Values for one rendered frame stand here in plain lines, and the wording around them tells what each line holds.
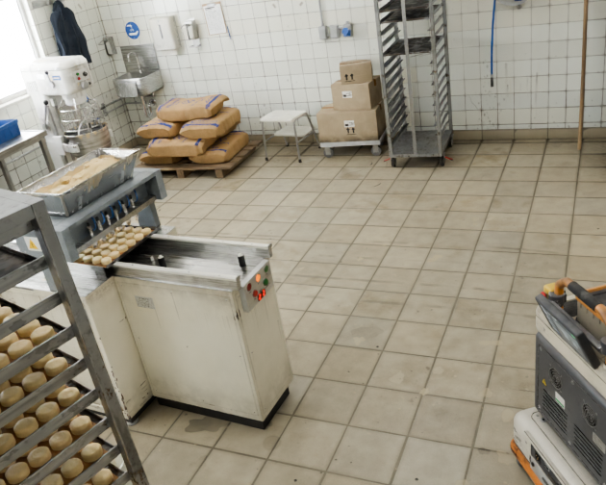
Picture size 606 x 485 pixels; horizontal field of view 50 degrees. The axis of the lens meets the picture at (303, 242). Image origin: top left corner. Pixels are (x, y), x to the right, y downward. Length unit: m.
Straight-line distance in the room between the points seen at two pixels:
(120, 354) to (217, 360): 0.52
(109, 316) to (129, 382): 0.40
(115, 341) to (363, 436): 1.29
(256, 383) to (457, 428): 0.97
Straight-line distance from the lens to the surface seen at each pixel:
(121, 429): 1.69
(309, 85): 6.96
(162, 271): 3.04
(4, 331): 1.47
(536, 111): 6.50
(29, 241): 3.22
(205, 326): 3.06
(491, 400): 3.38
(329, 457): 3.16
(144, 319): 3.29
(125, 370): 3.45
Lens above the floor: 2.25
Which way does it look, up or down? 27 degrees down
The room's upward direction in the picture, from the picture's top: 10 degrees counter-clockwise
